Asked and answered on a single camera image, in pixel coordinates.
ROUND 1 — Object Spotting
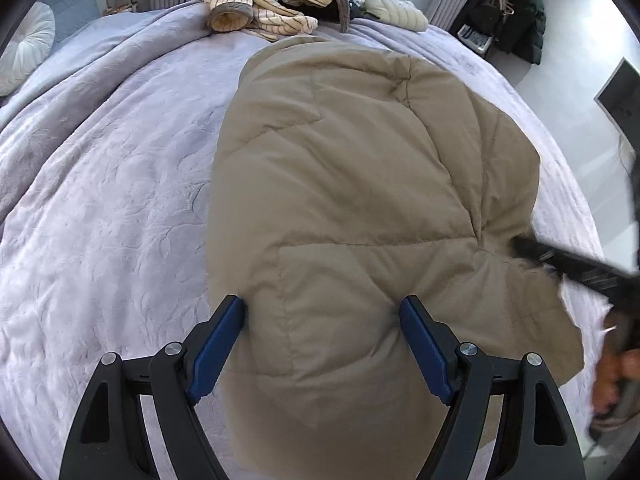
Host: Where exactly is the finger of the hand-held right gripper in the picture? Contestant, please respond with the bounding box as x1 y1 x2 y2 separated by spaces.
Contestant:
509 236 632 295

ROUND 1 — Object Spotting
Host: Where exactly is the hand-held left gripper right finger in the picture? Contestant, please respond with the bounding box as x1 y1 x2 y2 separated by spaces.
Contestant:
399 294 587 480

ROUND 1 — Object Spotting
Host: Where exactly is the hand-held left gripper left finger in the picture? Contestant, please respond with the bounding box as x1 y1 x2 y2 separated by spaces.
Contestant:
59 294 246 480

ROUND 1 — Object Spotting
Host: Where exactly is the beige down jacket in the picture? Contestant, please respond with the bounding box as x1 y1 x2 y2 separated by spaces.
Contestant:
205 35 586 480

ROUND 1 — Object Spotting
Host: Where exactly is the person's right hand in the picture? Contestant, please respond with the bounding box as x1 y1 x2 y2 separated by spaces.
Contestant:
593 344 627 417

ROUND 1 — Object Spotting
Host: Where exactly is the dark framed screen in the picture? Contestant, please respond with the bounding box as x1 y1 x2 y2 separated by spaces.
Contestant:
594 56 640 137

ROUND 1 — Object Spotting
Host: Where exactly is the lavender bed blanket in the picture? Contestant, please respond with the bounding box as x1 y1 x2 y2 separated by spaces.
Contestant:
0 0 610 480

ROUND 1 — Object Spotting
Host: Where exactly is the small patterned box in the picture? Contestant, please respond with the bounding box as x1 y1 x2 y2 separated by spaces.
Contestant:
457 22 493 55

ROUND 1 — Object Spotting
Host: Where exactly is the black hanging coat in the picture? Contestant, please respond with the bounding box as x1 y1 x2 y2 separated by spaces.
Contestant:
487 0 547 65

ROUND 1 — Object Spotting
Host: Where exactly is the white knitted garment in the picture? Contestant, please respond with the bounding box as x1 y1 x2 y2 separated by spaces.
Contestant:
361 0 430 32

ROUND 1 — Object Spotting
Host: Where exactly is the black cloth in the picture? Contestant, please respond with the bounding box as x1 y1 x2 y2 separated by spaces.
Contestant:
300 2 362 25

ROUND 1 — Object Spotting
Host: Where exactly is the round white pillow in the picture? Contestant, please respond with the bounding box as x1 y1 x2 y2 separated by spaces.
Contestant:
0 1 56 97

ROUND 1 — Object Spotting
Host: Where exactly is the blue padded headboard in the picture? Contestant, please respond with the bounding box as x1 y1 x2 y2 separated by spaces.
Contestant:
39 0 102 47

